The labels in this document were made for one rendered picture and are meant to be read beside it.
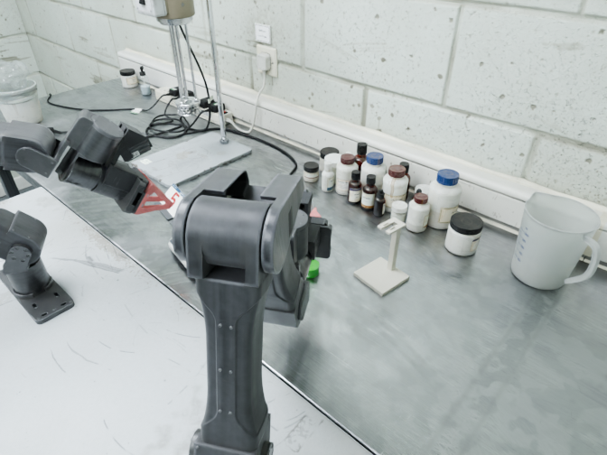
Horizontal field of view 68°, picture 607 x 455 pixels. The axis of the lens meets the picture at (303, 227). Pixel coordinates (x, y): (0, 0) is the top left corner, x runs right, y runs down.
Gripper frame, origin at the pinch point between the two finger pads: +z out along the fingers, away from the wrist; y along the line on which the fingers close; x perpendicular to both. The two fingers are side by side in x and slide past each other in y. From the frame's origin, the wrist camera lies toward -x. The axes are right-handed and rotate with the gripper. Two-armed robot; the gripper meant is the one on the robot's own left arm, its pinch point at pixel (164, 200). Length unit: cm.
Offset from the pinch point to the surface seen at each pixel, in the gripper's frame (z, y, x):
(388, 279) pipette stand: 31.4, -34.3, -10.3
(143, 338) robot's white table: -2.3, -19.3, 19.2
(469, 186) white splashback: 52, -27, -36
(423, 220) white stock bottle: 43, -27, -24
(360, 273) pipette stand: 28.8, -29.8, -8.0
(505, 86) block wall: 41, -27, -57
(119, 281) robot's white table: -1.3, -2.3, 18.3
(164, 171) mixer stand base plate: 16.8, 34.4, 1.8
